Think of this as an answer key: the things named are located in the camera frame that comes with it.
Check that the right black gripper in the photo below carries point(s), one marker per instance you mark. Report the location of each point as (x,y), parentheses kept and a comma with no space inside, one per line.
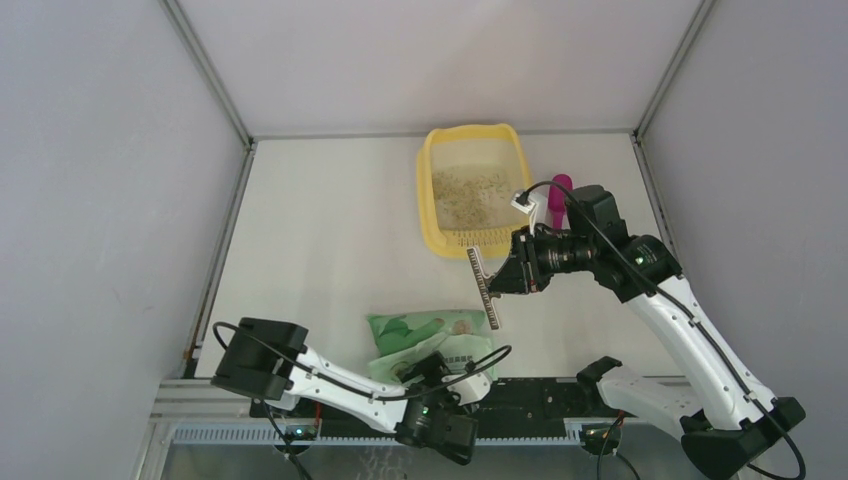
(521,270)

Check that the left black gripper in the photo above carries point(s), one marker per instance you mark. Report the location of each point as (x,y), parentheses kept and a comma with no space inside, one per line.
(432,368)

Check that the green cat litter bag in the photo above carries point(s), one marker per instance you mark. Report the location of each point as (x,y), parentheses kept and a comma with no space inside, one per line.
(403,340)

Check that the pink plastic litter scoop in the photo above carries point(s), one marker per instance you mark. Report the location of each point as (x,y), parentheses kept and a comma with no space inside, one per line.
(556,204)

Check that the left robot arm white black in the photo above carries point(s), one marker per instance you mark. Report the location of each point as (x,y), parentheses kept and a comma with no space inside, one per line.
(269,361)

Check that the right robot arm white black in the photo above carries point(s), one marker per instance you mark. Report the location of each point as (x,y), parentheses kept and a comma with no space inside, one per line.
(730,417)

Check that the scattered clean litter grains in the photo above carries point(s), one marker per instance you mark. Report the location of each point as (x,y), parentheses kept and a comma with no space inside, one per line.
(472,198)

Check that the yellow plastic litter box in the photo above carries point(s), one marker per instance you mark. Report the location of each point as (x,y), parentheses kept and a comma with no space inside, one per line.
(475,145)

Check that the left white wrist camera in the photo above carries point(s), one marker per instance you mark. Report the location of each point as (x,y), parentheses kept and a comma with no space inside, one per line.
(469,390)

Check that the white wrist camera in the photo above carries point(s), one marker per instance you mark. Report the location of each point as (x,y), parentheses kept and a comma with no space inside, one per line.
(469,390)
(533,205)

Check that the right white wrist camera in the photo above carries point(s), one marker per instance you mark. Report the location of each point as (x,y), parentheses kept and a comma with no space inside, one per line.
(533,205)

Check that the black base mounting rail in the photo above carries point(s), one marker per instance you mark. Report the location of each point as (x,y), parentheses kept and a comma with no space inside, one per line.
(521,407)

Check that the white slotted cable duct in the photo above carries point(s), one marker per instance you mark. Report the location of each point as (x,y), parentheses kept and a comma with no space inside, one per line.
(264,434)

